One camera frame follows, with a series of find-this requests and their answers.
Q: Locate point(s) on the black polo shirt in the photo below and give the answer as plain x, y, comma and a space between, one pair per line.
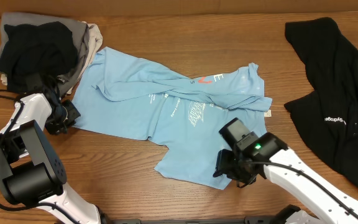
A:
327, 118

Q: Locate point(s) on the grey folded shirt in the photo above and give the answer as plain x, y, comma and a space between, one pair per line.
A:
17, 18

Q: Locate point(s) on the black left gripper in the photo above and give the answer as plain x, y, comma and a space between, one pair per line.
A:
74, 113

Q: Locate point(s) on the black folded shirt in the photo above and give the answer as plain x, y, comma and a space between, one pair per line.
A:
47, 50

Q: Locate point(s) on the light blue t-shirt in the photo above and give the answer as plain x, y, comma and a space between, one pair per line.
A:
130, 97

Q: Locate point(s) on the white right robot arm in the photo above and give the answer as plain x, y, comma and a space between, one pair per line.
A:
268, 156

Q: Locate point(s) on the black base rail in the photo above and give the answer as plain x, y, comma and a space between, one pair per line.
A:
264, 219

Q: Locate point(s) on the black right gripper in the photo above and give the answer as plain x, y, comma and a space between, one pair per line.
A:
223, 168

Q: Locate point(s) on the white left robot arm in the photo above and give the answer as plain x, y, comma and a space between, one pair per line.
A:
31, 173

